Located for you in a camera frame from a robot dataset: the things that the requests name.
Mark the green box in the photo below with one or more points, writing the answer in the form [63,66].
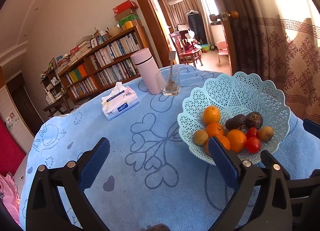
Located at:
[129,17]

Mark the small wooden side table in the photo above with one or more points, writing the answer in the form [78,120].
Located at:
[61,105]

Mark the red box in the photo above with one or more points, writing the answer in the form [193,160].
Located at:
[124,6]

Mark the metal spoon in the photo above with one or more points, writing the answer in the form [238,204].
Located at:
[170,82]

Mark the wooden bookshelf with books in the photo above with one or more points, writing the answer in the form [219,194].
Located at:
[100,68]

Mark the white tissue pack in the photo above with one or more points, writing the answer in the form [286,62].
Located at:
[121,99]

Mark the blue cartoon towel tablecloth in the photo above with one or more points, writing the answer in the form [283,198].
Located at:
[150,176]

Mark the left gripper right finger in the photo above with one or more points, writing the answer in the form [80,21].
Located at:
[272,208]

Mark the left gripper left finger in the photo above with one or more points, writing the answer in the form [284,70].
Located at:
[57,199]

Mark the brown longan fruit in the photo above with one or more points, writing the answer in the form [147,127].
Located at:
[200,137]
[266,133]

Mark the orange mandarin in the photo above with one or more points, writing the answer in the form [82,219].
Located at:
[214,129]
[211,115]
[237,140]
[222,139]

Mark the light blue lattice fruit basket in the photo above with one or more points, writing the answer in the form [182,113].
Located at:
[233,95]

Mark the pink thermos bottle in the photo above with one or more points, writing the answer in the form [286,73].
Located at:
[148,69]

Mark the clear drinking glass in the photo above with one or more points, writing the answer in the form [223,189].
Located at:
[163,76]

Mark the red wooden chair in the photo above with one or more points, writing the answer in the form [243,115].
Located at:
[188,49]

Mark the red cherry tomato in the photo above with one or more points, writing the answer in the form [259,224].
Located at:
[252,132]
[253,145]

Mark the dark purple passion fruit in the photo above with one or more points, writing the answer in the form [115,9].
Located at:
[236,123]

